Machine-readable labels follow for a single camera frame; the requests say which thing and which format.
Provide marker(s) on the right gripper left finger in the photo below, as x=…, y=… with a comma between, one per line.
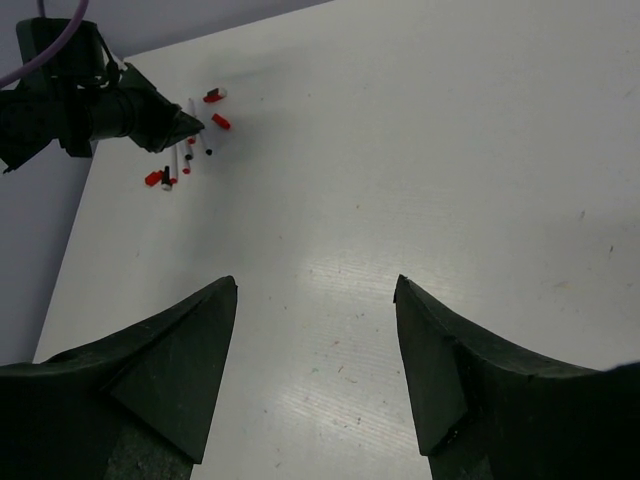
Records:
x=137, y=404

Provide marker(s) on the black pen cap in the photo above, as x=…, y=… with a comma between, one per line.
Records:
x=166, y=182

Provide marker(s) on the red cap with black clip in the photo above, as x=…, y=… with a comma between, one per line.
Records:
x=215, y=95

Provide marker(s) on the white marker black tip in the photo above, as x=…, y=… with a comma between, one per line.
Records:
x=206, y=143
x=189, y=153

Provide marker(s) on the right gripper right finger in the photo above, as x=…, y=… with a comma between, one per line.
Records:
x=486, y=408

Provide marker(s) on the red pen cap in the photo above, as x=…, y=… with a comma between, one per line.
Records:
x=221, y=121
x=153, y=178

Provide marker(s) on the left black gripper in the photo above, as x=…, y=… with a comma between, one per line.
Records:
x=82, y=95

